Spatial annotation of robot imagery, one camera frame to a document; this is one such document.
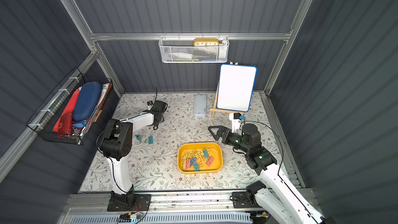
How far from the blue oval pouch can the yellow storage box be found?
481 mm

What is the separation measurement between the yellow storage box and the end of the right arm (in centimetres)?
23

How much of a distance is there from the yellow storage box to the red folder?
51 centimetres

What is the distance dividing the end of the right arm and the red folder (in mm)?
602

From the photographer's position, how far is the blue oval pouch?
0.69 meters

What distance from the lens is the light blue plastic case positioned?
107 cm

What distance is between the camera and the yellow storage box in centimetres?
84

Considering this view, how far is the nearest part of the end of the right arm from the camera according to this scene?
0.55 metres
